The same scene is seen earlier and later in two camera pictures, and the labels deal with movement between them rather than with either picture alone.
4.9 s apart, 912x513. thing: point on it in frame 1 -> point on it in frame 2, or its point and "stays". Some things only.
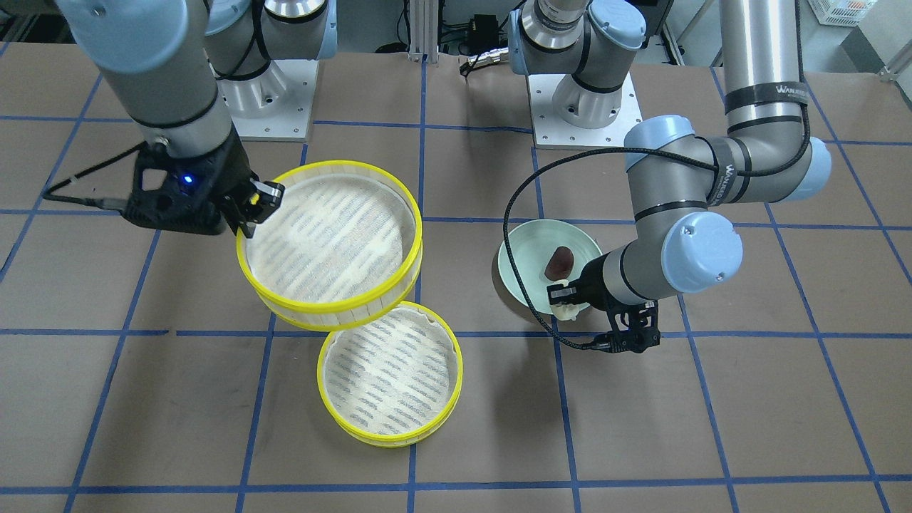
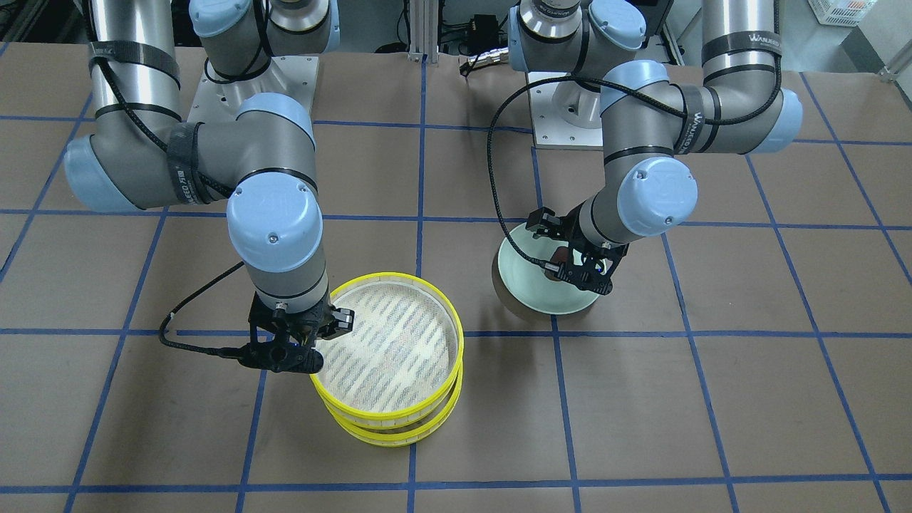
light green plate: x=534 y=243 stays
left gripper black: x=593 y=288 -> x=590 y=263
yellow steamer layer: x=340 y=249 -> x=400 y=363
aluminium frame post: x=424 y=30 stays
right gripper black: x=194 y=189 -> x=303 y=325
